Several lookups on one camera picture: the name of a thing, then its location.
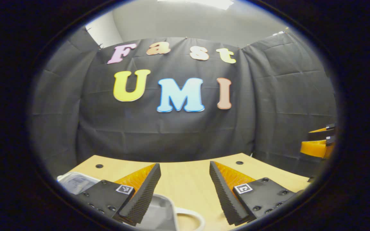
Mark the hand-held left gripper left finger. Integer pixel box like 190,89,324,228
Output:
72,163,162,224

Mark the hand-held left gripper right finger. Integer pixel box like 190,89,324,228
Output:
209,161,305,226

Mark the white suitcase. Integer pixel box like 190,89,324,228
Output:
57,172,206,231

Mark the black backdrop cloth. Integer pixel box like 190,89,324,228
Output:
29,27,338,180

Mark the ceiling light panel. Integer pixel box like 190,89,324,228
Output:
158,0,234,10

